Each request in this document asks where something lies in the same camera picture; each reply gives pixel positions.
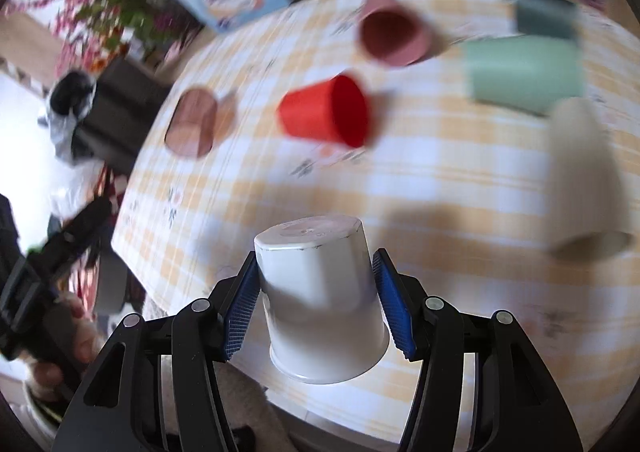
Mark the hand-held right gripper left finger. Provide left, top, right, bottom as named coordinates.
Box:
left=50, top=252, right=261, bottom=452

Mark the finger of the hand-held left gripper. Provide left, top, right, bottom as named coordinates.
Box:
left=42, top=196, right=115, bottom=284

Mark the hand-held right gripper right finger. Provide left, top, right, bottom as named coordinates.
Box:
left=372, top=248, right=586, bottom=452

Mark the white cup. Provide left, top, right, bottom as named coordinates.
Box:
left=253, top=214, right=391, bottom=386

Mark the brown translucent cup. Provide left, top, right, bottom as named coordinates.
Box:
left=164, top=87, right=237, bottom=159

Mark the red cup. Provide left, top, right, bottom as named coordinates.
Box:
left=277, top=74, right=374, bottom=149

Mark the cream cup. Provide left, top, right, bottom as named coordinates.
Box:
left=544, top=97, right=634, bottom=261

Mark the light green cup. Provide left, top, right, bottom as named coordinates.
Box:
left=462, top=35, right=586, bottom=116

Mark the dark pink cup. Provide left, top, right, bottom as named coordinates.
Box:
left=357, top=0, right=434, bottom=68

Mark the dark teal cup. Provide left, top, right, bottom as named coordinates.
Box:
left=512, top=0, right=581, bottom=41

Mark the person's left hand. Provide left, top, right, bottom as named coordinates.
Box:
left=26, top=292, right=109, bottom=403

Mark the yellow checked tablecloth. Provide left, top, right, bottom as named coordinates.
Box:
left=110, top=0, right=640, bottom=450

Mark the dark chair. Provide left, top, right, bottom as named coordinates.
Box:
left=70, top=56, right=172, bottom=175

